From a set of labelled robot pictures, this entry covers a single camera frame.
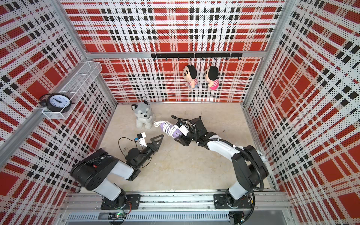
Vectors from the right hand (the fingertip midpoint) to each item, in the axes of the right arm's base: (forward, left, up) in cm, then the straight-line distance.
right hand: (180, 135), depth 86 cm
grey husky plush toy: (+15, +25, +3) cm, 29 cm away
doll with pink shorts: (+36, -21, +18) cm, 46 cm away
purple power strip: (-1, +1, +5) cm, 6 cm away
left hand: (-2, +8, +1) cm, 9 cm away
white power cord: (0, +7, +7) cm, 10 cm away
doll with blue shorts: (+34, -6, +21) cm, 41 cm away
